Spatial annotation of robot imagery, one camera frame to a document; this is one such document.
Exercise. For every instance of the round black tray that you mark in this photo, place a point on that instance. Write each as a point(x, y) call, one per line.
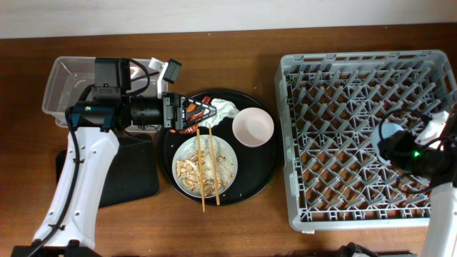
point(256, 166)

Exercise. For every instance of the pink bowl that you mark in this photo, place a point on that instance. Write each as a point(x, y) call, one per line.
point(253, 127)

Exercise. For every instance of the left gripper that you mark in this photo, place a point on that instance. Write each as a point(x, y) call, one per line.
point(175, 113)

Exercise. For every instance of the grey plate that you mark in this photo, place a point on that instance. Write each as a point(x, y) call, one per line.
point(228, 157)

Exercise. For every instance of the light blue cup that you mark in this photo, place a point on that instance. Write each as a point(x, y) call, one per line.
point(386, 140)

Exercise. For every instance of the orange carrot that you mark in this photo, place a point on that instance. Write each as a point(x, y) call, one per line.
point(190, 108)

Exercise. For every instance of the red snack wrapper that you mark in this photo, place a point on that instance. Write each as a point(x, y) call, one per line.
point(198, 113)

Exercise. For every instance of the black rectangular tray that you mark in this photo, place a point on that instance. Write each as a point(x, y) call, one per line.
point(132, 171)

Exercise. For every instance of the clear plastic bin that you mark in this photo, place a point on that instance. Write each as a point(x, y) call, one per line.
point(71, 89)

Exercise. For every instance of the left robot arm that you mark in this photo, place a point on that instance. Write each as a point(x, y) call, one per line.
point(62, 233)

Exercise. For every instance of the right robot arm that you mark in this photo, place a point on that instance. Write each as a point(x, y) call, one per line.
point(431, 155)

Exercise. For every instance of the white tissue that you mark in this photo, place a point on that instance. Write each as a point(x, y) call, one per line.
point(224, 109)

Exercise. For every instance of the wooden chopstick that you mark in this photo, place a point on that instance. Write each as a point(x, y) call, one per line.
point(213, 160)
point(201, 174)

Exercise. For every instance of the food scraps rice and peanuts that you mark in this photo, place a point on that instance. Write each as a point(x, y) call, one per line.
point(200, 171)

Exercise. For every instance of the grey dishwasher rack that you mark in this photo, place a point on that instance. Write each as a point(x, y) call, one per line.
point(328, 105)

